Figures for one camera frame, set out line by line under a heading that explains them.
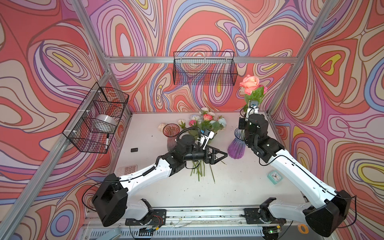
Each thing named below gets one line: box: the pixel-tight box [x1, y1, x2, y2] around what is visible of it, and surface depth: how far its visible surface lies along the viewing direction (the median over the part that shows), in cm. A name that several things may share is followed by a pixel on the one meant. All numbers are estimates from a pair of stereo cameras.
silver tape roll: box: [95, 114, 118, 126], surface depth 75 cm
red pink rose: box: [203, 113, 213, 121], surface depth 107 cm
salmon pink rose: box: [239, 74, 268, 113], surface depth 63 cm
